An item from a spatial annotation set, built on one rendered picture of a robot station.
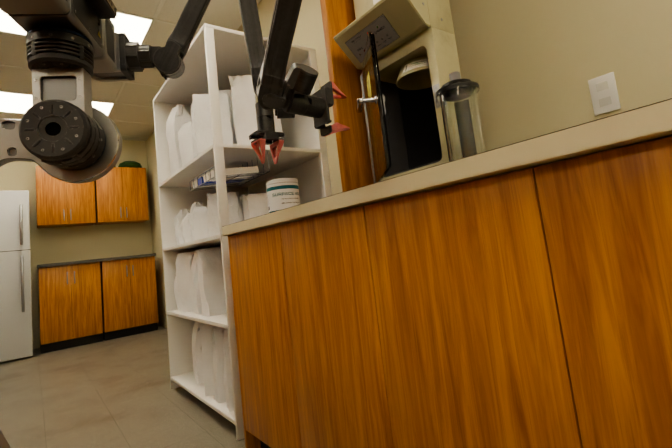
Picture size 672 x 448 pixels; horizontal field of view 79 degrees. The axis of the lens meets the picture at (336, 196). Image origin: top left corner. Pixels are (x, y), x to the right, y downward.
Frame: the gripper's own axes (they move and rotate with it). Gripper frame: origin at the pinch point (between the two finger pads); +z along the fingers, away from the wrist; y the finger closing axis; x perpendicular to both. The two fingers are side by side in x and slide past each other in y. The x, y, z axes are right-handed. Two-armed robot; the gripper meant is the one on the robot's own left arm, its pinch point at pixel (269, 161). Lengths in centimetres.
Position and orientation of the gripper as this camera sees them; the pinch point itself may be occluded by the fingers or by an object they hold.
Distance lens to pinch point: 135.7
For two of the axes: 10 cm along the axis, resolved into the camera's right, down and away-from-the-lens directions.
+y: 8.0, -0.2, 6.0
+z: 1.1, 9.9, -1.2
